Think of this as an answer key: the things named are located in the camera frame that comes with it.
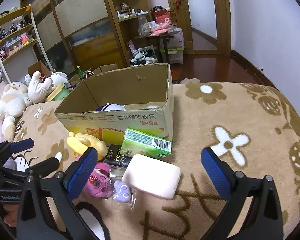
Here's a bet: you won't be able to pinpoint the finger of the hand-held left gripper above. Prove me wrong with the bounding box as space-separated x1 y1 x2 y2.
24 157 60 178
0 138 35 167

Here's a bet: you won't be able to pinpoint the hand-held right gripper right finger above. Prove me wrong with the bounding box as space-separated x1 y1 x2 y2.
201 147 284 240

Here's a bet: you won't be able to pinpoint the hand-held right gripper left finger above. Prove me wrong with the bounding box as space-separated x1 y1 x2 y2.
16 147 105 240

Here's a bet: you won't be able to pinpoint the pink plush toy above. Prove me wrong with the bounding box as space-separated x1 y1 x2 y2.
84 162 113 198

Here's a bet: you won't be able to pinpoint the yellow plush toy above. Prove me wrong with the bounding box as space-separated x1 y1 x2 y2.
67 131 108 162

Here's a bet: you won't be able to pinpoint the black tissue pack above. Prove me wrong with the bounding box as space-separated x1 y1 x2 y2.
104 144 133 169

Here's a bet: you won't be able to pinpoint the purple toy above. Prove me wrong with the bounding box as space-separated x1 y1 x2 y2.
112 180 133 203

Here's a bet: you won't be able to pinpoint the green tissue pack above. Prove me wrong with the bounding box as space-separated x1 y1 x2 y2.
121 127 172 160

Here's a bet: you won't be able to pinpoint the white soft item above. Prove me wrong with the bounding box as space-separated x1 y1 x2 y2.
140 102 165 110

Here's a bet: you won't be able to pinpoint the white and tan duck plush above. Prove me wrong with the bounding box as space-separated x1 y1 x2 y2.
0 82 33 142

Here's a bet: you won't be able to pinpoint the white long-eared plush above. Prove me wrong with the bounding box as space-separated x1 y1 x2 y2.
27 71 53 103

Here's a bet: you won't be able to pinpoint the green and yellow container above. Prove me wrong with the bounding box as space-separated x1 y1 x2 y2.
46 83 70 102

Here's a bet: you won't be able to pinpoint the brown floral blanket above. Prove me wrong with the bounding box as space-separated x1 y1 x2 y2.
14 82 300 240

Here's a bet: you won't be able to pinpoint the purple and white plush ball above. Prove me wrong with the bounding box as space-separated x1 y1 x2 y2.
95 103 127 112

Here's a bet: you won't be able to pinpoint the white fluffy plush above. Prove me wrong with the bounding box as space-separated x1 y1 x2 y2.
49 72 69 88

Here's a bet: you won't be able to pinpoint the small brown cardboard box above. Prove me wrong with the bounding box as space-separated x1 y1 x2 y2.
27 60 52 80

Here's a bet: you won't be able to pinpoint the wooden toy shelf rack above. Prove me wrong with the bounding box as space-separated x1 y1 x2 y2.
0 5 52 85

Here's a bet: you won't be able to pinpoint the row of small figurines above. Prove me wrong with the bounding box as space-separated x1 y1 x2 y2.
0 21 32 55

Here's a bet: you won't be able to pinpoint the flat cardboard box flaps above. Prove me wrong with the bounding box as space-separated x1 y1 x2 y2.
86 64 118 75

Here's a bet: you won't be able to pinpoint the clear plastic storage box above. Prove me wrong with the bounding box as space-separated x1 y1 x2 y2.
160 29 185 65

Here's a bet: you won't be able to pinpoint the striped plush pile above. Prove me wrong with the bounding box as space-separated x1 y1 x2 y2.
130 45 158 67

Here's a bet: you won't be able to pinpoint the wooden corner shelf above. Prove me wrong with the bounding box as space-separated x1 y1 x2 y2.
102 0 155 67

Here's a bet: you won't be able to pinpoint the small dark table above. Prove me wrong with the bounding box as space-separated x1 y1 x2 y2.
135 32 178 64

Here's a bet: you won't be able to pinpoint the wooden wardrobe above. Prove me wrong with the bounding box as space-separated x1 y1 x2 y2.
19 0 130 72

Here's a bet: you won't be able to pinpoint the pink packets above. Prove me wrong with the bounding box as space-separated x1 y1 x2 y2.
150 22 172 37

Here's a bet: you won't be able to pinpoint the clear jar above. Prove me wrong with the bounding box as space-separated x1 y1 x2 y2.
138 17 150 35

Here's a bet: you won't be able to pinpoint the wooden door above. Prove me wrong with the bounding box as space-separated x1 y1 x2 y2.
164 0 193 54

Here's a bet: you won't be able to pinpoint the red bag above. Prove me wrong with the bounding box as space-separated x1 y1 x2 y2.
154 9 174 25

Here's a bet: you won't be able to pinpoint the row of small bottles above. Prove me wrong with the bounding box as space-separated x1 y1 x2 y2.
116 2 153 19

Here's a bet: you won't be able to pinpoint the paper bag with handles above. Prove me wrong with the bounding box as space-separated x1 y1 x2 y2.
69 71 95 87

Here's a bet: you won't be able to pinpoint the wooden door frame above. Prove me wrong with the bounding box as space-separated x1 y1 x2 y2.
211 0 232 53

